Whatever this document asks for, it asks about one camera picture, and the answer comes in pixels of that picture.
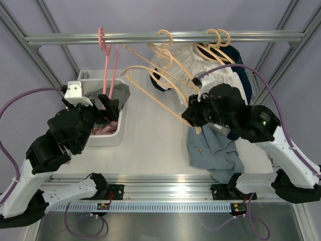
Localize pink plastic hanger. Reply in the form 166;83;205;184
98;28;119;99

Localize grey pleated skirt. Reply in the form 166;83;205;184
86;83;130;112

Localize aluminium frame strut right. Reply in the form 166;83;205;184
256;1;320;89

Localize pink ruffled skirt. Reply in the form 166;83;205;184
91;121;118;135

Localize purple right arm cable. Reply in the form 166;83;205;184
198;64;321;179

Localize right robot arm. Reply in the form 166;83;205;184
182;83;320;204

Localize dark navy skirt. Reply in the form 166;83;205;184
150;45;252;141

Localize white slotted cable duct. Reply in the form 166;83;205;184
54;202;232;213

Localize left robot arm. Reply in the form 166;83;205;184
1;94;119;228

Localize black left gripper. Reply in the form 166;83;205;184
63;94;118;152

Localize aluminium hanging rail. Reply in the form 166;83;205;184
25;30;303;46

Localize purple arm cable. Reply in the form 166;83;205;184
0;86;67;199
198;64;321;179

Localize white plastic basket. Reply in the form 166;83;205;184
67;78;127;147

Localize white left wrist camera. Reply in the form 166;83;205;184
64;80;93;106

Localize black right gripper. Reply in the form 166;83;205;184
182;90;235;131

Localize white pleated skirt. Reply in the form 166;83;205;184
149;42;246;106

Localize aluminium frame strut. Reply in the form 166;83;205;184
256;1;320;89
1;1;80;87

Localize aluminium frame strut left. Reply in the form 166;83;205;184
1;1;80;87

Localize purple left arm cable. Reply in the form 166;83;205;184
0;86;67;199

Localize light blue denim skirt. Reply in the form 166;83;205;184
187;126;245;184

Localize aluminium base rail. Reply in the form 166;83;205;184
40;174;279;201

